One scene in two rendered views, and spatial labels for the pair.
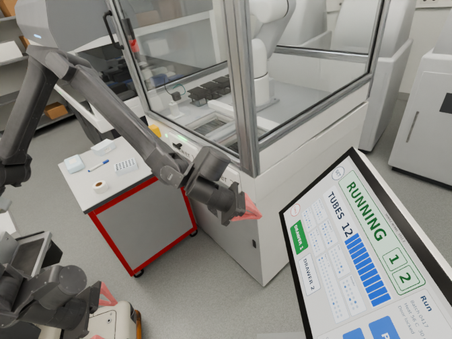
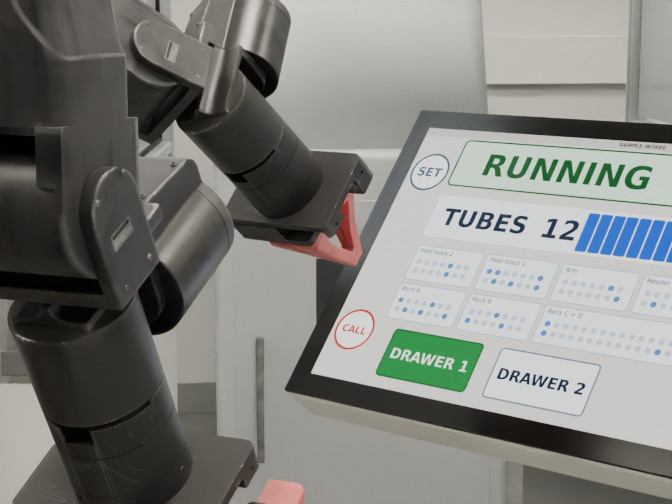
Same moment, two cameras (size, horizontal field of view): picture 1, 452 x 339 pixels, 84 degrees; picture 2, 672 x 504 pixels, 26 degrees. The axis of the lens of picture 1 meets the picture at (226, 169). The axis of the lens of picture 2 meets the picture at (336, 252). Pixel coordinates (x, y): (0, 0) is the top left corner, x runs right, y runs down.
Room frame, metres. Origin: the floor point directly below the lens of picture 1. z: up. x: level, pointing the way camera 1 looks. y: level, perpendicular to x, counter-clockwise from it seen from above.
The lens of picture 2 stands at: (-0.18, 0.86, 1.30)
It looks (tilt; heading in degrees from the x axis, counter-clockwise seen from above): 10 degrees down; 304
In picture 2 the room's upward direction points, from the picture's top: straight up
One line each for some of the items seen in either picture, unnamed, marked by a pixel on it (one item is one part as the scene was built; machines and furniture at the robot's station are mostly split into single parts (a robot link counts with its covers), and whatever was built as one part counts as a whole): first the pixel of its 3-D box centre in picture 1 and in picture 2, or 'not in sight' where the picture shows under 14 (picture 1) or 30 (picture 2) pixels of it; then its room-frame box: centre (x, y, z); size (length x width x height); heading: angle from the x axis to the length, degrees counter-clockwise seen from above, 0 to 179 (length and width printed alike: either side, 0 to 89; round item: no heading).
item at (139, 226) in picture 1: (135, 203); not in sight; (1.39, 0.70, 0.38); 0.62 x 0.58 x 0.76; 35
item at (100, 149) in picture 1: (103, 147); not in sight; (1.55, 0.81, 0.79); 0.13 x 0.09 x 0.05; 139
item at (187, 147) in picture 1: (183, 148); not in sight; (1.22, 0.21, 0.87); 0.29 x 0.02 x 0.11; 35
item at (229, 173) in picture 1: (218, 170); not in sight; (0.96, 0.04, 0.87); 0.29 x 0.02 x 0.11; 35
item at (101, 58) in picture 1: (115, 54); not in sight; (2.82, 0.91, 1.13); 1.78 x 1.14 x 0.45; 35
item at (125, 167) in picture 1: (126, 167); not in sight; (1.28, 0.59, 0.78); 0.12 x 0.08 x 0.04; 110
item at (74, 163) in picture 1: (74, 163); not in sight; (1.41, 0.96, 0.78); 0.15 x 0.10 x 0.04; 30
